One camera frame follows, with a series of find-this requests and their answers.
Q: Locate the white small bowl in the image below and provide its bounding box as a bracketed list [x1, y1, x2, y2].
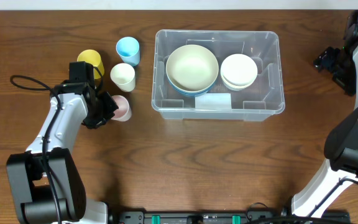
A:
[220, 54, 258, 86]

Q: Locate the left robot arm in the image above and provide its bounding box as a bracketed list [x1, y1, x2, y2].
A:
[6, 62, 118, 223]

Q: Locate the pink plastic cup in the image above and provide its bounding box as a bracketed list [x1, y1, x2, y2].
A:
[111, 95, 132, 122]

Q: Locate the clear plastic storage container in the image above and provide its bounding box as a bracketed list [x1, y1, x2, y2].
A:
[151, 29, 285, 121]

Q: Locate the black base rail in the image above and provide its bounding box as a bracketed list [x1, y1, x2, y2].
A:
[108, 208, 351, 224]

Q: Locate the beige large bowl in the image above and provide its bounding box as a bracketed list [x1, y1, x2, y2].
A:
[165, 44, 219, 82]

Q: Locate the pale green plastic cup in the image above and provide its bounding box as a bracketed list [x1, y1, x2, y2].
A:
[110, 63, 135, 92]

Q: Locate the yellow plastic cup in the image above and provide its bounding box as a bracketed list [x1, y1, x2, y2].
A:
[77, 49, 104, 80]

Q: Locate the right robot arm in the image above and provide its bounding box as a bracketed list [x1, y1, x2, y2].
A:
[288, 10, 358, 223]

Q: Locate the blue plastic cup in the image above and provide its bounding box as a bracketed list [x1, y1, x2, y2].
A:
[116, 37, 140, 67]

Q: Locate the yellow small bowl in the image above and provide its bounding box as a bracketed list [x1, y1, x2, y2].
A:
[221, 77, 253, 91]

